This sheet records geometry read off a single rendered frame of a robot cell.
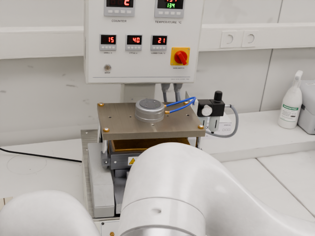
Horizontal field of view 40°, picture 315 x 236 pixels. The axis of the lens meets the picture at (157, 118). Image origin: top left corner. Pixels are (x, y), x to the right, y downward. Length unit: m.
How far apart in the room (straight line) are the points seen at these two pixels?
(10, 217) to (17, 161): 1.14
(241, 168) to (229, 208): 1.16
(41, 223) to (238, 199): 0.23
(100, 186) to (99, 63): 0.36
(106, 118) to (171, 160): 0.66
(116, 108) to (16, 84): 0.57
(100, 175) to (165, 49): 0.40
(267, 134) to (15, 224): 1.47
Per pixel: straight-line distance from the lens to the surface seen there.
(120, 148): 1.11
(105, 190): 1.08
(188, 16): 1.23
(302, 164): 1.81
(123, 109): 1.20
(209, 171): 0.52
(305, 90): 1.96
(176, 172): 0.50
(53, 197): 0.51
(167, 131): 1.10
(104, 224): 1.09
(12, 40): 1.56
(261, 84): 2.03
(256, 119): 1.98
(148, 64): 1.25
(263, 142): 1.80
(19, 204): 0.52
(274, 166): 1.74
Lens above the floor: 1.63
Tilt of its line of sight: 27 degrees down
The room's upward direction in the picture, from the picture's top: 5 degrees clockwise
